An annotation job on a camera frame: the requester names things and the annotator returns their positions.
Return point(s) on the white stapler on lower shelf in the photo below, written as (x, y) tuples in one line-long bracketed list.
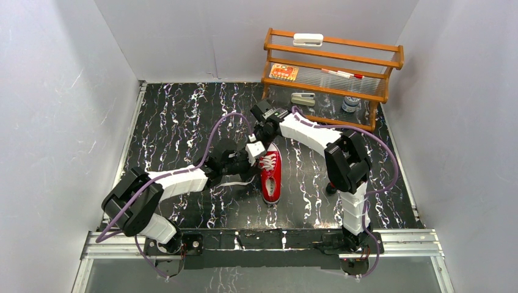
[(303, 99)]

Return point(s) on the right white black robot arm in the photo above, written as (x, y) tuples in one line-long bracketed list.
[(347, 164)]

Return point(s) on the orange patterned card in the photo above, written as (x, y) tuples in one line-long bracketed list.
[(283, 72)]

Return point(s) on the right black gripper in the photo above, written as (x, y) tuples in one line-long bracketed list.
[(257, 129)]

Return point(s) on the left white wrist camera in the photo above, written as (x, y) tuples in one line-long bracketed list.
[(254, 149)]

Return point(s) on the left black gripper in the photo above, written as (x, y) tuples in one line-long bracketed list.
[(246, 169)]

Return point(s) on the red canvas sneaker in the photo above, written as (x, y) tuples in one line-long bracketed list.
[(272, 196)]

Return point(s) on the red white marker pen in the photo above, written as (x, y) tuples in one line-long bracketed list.
[(342, 74)]

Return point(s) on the white stapler on top shelf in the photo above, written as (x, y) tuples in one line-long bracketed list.
[(308, 40)]

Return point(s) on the white stapler on shelf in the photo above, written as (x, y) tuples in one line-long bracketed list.
[(303, 99), (308, 40)]

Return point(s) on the small red capped bottle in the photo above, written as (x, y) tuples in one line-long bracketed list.
[(331, 189)]

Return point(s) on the orange wooden shelf rack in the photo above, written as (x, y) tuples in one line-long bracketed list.
[(373, 60)]

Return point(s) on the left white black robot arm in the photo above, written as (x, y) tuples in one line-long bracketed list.
[(132, 203)]

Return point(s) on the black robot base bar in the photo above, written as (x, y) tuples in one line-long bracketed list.
[(357, 261)]

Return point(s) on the aluminium frame rail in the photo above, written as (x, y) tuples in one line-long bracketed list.
[(392, 243)]

